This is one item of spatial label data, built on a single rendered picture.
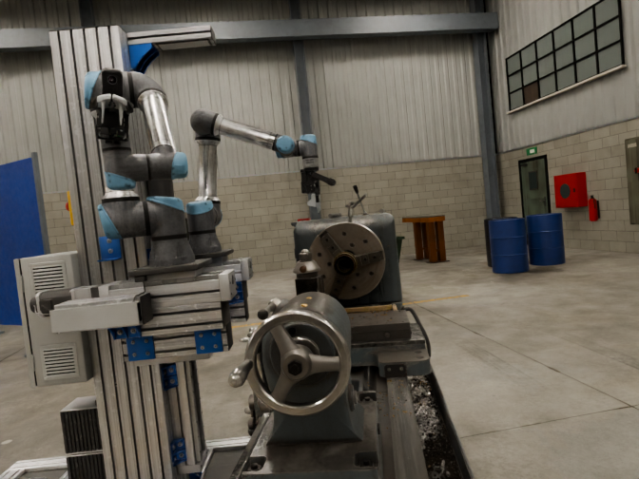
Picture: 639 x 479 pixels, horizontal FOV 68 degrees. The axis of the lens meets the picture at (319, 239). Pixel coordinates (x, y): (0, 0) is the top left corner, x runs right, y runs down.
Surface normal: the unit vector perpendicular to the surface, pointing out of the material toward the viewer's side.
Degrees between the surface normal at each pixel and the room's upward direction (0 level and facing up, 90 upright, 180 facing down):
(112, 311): 90
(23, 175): 90
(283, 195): 90
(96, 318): 90
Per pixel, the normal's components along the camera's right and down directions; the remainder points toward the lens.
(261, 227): 0.16, 0.04
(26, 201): -0.48, 0.10
